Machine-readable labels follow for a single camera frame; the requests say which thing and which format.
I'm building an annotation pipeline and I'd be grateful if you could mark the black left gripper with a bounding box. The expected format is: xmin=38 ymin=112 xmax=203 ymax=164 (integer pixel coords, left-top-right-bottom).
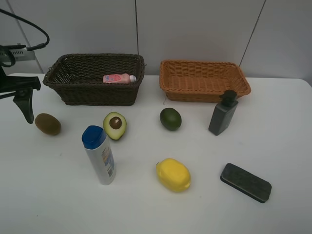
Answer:
xmin=0 ymin=67 xmax=41 ymax=124

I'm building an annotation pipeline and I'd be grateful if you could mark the white bottle blue cap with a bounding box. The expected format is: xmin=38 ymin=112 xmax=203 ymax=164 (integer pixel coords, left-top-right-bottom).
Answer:
xmin=81 ymin=125 xmax=116 ymax=185

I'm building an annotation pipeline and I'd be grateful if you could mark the dark green whole avocado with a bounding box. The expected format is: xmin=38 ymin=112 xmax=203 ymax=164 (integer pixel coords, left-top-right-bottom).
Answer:
xmin=159 ymin=108 xmax=182 ymax=131

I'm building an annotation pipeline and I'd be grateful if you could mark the dark brown wicker basket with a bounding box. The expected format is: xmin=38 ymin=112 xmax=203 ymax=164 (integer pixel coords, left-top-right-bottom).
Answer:
xmin=43 ymin=53 xmax=145 ymax=106

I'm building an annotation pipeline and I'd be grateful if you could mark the yellow lemon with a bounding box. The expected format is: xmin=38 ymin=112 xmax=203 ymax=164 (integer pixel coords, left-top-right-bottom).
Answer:
xmin=156 ymin=158 xmax=191 ymax=193

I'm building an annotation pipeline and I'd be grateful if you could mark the orange wicker basket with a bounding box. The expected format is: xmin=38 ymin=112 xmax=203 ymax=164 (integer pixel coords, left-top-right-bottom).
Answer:
xmin=159 ymin=59 xmax=251 ymax=103

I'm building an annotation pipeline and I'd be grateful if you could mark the brown kiwi fruit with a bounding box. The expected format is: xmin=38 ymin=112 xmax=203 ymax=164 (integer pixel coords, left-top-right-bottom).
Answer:
xmin=35 ymin=113 xmax=61 ymax=136

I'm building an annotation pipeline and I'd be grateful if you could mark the dark grey pump bottle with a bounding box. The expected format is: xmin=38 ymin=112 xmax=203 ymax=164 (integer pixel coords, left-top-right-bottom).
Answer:
xmin=208 ymin=90 xmax=238 ymax=136

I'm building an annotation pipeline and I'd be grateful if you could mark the pink bottle white cap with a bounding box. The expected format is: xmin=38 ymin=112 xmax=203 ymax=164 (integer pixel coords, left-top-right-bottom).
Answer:
xmin=103 ymin=74 xmax=137 ymax=84

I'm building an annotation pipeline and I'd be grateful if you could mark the halved avocado with pit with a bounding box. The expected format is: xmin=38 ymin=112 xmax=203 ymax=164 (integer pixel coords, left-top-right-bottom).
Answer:
xmin=103 ymin=112 xmax=127 ymax=140

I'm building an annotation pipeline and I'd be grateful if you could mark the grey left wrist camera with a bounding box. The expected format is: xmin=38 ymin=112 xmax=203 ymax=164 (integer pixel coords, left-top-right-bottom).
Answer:
xmin=0 ymin=45 xmax=36 ymax=63

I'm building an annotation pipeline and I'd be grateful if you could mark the black whiteboard eraser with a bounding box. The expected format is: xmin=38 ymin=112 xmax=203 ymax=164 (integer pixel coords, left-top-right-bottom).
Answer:
xmin=220 ymin=163 xmax=272 ymax=203

